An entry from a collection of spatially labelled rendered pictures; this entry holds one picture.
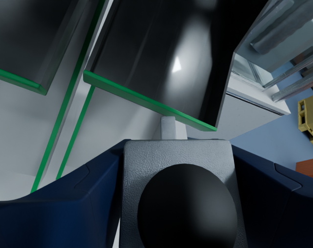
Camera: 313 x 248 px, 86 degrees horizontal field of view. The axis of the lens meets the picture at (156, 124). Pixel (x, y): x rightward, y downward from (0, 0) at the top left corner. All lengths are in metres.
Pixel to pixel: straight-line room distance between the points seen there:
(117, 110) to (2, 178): 0.28
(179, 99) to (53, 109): 0.18
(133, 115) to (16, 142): 0.17
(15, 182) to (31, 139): 0.18
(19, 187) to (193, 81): 0.40
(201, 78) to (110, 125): 0.17
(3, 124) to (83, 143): 0.11
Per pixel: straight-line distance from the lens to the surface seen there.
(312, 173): 3.45
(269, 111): 1.55
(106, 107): 0.29
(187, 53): 0.20
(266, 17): 0.27
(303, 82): 1.49
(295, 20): 1.09
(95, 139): 0.30
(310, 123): 4.79
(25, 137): 0.30
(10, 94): 0.29
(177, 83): 0.18
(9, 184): 0.46
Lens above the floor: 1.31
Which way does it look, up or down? 49 degrees down
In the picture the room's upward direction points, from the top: 48 degrees clockwise
